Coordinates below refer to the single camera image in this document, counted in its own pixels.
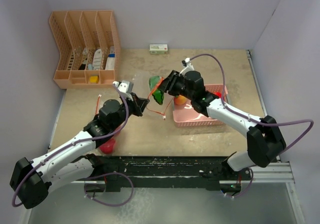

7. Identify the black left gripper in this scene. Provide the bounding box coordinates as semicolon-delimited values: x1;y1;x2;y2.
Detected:
110;92;149;130

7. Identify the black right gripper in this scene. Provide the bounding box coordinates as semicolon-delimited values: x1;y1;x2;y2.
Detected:
155;70;195;101

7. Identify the watermelon slice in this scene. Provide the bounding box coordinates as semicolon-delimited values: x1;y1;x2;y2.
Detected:
148;76;164;105

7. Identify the peach with green leaf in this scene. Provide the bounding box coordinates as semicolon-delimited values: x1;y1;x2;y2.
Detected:
173;95;188;105

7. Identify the large red apple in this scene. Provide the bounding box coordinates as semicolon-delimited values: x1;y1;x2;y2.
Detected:
214;92;222;98

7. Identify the clear zip bag orange zipper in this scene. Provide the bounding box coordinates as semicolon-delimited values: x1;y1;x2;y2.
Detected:
95;94;117;155

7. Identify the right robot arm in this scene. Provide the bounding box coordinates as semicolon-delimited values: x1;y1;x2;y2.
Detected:
158;71;287;179

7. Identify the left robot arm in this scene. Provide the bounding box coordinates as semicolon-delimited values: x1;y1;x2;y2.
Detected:
10;93;150;209

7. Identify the small green white box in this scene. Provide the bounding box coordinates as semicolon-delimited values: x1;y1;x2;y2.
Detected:
149;44;168;55

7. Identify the pink perforated plastic basket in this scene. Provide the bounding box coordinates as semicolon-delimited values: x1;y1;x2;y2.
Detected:
172;84;228;127

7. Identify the blue white box in organizer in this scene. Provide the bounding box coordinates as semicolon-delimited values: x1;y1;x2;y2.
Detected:
104;46;116;70

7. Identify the yellow item in organizer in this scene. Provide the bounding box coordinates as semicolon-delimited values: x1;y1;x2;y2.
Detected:
89;76;99;84

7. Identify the white bottle in organizer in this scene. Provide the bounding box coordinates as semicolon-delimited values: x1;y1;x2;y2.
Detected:
92;49;103;70

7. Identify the orange desk file organizer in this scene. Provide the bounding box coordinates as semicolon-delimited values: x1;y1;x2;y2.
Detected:
49;11;121;89

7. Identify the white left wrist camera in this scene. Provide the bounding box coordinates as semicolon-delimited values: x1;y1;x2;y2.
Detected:
113;80;134;101

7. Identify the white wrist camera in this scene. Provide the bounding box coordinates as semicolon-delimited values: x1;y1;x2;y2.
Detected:
180;58;195;76
113;80;134;101

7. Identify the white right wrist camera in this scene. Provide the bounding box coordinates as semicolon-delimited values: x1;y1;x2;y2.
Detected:
180;58;195;76

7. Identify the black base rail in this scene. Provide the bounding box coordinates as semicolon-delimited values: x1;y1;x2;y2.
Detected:
77;154;252;193

